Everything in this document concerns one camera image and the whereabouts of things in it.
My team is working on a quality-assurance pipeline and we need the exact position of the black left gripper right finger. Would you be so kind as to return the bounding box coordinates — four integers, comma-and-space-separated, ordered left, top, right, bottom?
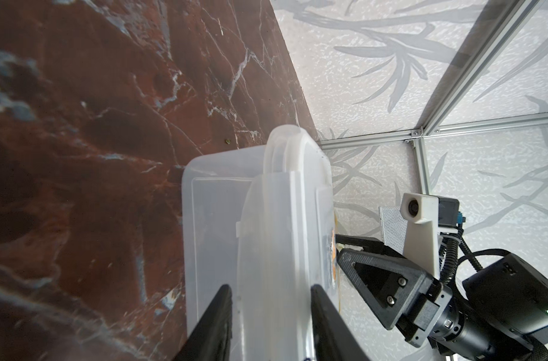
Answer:
310, 284, 370, 361

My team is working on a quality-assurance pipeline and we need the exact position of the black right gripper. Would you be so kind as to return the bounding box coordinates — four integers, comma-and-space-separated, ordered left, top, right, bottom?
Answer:
335, 234, 504, 360

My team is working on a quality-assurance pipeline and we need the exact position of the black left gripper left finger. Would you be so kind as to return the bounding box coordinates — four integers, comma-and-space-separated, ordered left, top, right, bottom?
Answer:
173, 284, 233, 361

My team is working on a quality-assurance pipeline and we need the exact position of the clear plastic lunch box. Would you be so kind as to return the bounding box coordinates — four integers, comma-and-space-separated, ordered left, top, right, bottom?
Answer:
181, 143, 343, 361

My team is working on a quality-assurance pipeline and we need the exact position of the clear lunch box lid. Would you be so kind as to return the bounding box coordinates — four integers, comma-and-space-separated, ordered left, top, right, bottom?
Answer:
236, 125, 340, 360

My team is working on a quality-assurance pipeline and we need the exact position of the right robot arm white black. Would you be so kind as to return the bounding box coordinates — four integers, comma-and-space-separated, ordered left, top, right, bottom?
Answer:
336, 235, 548, 360

